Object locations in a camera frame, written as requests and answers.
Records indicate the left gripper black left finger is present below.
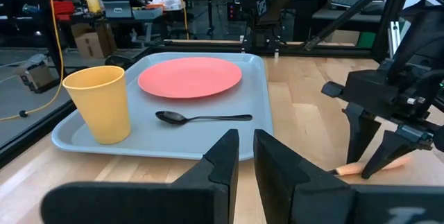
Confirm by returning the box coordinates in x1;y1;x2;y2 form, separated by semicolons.
40;128;241;224

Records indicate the large cardboard box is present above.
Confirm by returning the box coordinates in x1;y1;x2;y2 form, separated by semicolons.
70;21;118;59

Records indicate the green box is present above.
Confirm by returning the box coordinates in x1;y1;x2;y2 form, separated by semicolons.
356;31;377;49

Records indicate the yellow labelled canister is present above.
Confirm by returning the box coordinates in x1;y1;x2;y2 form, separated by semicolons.
82;0;102;14

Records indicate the red cloth item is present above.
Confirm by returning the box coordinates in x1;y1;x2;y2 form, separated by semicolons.
52;0;76;21

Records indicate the dark metal spoon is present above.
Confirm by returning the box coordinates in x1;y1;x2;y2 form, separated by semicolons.
155;110;253;126

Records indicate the grey shallow tray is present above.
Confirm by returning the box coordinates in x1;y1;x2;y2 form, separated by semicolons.
133;6;164;21

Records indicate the black diagonal frame strut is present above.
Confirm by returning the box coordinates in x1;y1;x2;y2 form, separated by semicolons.
304;0;400;51

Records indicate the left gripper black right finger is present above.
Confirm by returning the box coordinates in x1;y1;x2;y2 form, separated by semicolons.
253;128;444;224

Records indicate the yellow hanging cable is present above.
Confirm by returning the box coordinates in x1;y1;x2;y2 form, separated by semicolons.
169;0;190;41
0;0;65;123

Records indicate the grey plastic tray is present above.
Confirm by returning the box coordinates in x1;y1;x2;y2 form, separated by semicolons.
51;51;275;162

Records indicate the grey storage bin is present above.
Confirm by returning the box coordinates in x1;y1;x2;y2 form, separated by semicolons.
103;0;133;19

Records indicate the small cardboard box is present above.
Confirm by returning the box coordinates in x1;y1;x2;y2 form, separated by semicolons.
14;54;57;94

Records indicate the pink plastic plate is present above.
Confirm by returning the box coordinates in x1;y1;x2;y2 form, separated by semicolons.
137;56;243;100

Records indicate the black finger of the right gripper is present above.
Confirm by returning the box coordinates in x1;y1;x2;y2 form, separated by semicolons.
360;124;435;180
341;101;382;165

